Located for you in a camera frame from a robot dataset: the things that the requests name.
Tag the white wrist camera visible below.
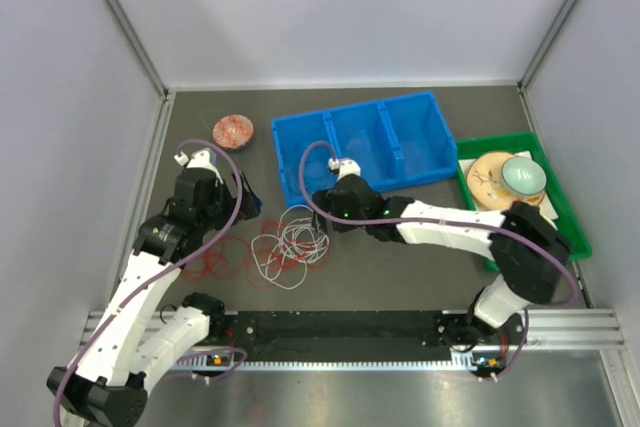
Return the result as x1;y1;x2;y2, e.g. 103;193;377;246
174;148;224;183
328;158;361;182

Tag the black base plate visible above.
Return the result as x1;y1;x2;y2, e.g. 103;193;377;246
203;311;523;363

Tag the tan patterned plate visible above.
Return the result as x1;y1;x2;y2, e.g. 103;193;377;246
466;151;547;210

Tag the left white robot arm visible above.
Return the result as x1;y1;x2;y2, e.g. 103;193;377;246
47;166;261;426

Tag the aluminium frame right post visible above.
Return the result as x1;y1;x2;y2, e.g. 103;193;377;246
517;0;580;93

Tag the grey slotted cable duct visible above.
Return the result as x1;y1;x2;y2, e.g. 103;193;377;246
169;350;484;372

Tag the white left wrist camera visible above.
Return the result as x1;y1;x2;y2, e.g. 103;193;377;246
174;148;224;183

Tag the green plastic tray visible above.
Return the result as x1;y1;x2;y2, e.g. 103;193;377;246
457;132;592;261

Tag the aluminium frame left post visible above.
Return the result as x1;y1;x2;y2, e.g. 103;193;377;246
103;0;169;98

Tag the blue three-compartment bin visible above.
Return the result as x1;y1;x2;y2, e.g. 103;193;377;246
272;91;458;206

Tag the red patterned small plate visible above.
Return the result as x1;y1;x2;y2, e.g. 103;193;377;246
212;114;255;150

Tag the light green bowl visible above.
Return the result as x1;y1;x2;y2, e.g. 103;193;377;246
501;156;547;196

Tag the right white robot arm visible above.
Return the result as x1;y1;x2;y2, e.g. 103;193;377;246
311;174;571;345

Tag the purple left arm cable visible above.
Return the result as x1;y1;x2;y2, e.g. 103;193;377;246
52;139;249;427

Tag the aluminium frame post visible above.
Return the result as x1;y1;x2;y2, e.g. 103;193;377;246
103;0;169;98
517;0;580;93

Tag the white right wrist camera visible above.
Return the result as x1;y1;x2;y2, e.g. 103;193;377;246
328;158;361;182

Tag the red wire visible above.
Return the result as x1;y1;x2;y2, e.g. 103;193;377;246
179;219;331;291

